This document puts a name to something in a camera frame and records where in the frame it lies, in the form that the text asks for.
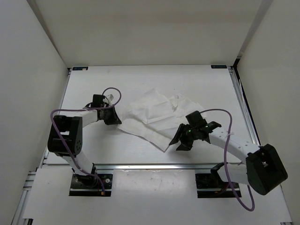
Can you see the white pleated skirt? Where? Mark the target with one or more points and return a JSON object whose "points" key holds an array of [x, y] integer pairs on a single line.
{"points": [[156, 118]]}

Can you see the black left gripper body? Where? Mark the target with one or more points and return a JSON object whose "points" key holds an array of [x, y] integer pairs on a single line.
{"points": [[104, 115]]}

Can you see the aluminium right frame rail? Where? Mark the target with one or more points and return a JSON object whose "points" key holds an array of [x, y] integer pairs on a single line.
{"points": [[242, 99]]}

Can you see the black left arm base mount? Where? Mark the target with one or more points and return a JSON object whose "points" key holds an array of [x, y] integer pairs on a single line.
{"points": [[90, 186]]}

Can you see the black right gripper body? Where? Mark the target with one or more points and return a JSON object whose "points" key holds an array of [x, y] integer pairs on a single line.
{"points": [[189, 135]]}

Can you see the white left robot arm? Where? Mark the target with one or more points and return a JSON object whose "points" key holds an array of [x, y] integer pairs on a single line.
{"points": [[66, 135]]}

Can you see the aluminium front table rail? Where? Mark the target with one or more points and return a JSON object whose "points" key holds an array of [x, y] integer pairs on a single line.
{"points": [[153, 166]]}

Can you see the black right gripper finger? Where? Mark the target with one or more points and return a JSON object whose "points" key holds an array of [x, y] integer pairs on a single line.
{"points": [[178, 134], [185, 146]]}

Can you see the blue right corner label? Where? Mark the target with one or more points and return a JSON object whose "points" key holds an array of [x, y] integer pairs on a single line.
{"points": [[218, 66]]}

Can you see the blue left corner label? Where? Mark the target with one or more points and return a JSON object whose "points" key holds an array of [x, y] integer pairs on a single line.
{"points": [[80, 68]]}

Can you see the aluminium left frame rail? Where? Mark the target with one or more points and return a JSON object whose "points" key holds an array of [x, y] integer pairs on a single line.
{"points": [[18, 218]]}

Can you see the aluminium frame rail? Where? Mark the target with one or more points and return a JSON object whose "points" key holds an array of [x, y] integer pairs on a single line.
{"points": [[18, 218], [242, 99]]}

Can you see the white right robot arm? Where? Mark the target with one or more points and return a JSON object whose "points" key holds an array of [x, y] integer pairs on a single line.
{"points": [[261, 167]]}

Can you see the blue corner label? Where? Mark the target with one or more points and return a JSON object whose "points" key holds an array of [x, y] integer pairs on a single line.
{"points": [[80, 68], [218, 66]]}

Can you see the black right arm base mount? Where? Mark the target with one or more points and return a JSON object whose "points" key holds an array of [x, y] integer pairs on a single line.
{"points": [[209, 184]]}

